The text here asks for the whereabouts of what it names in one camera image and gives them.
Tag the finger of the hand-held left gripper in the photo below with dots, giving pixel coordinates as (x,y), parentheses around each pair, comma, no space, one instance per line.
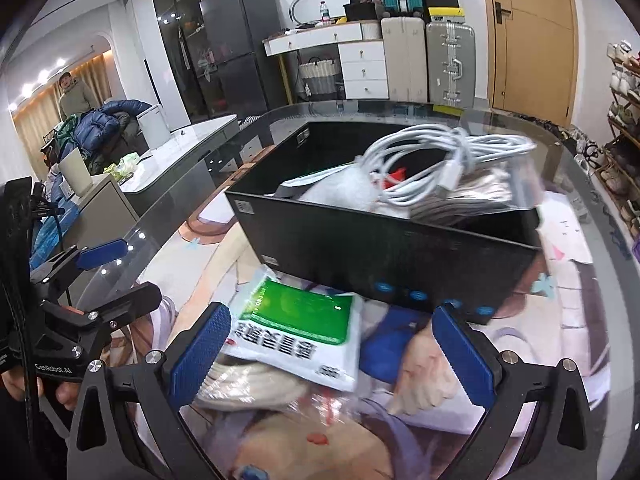
(127,302)
(102,255)

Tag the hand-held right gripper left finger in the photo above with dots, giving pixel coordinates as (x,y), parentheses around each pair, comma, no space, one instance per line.
(200,350)

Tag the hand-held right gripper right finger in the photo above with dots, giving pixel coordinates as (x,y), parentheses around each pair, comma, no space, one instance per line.
(465,355)

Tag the white packet green label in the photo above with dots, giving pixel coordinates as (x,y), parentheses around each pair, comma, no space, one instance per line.
(290,310)

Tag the black storage box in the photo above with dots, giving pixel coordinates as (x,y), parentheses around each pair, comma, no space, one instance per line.
(350,250)

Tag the white foam wrap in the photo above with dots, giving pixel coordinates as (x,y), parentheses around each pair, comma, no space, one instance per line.
(340,187)

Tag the person's left hand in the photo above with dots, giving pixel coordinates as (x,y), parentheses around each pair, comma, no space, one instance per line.
(67,395)

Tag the blue plastic bag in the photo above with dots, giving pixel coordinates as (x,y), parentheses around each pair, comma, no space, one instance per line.
(50,235)

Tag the green white plastic bag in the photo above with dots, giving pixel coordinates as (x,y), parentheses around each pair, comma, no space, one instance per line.
(122,166)

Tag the green jacket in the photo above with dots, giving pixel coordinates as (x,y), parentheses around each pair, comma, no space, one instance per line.
(66,135)

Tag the blue down jacket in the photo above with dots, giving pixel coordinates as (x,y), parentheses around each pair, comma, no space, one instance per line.
(107,127)

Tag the printed desk mat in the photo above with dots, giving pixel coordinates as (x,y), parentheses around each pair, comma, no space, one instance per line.
(565,270)

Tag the grey low cabinet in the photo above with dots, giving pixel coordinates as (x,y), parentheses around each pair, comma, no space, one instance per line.
(190,150)

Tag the white appliance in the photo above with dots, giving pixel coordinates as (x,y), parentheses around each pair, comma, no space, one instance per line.
(152,127)

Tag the purple bag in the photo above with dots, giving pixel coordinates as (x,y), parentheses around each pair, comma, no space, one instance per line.
(636,250)

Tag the dark glass cabinet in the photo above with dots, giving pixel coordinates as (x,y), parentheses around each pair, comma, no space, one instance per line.
(175,40)

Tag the patterned slippers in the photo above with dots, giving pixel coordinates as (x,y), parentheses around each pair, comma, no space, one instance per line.
(590,152)

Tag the dark grey refrigerator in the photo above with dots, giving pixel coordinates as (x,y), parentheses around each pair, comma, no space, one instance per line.
(245,50)

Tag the wooden shoe rack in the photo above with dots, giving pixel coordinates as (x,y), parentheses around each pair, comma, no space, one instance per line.
(612,125)

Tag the wicker basket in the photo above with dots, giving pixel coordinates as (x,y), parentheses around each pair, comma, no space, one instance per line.
(320,79)

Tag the silver suitcase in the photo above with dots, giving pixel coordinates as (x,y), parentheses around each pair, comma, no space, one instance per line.
(450,65)

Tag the shoe rack with shoes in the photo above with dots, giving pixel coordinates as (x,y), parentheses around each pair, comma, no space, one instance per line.
(625,110)

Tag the white dresser desk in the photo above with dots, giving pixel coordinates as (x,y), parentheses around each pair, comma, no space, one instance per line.
(365,72)

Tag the beige suitcase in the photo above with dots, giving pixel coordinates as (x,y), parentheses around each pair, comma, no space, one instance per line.
(405,60)

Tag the wooden door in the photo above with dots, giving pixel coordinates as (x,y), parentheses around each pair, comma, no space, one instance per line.
(535,35)

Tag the plastic water bottle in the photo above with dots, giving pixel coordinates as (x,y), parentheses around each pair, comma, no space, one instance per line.
(325,12)

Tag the white round container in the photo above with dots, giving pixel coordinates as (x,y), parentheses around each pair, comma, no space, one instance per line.
(371,30)

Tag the black square box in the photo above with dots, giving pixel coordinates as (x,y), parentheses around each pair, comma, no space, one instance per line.
(360,12)

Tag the oval mirror frame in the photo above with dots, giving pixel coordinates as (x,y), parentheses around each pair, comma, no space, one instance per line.
(295,7)

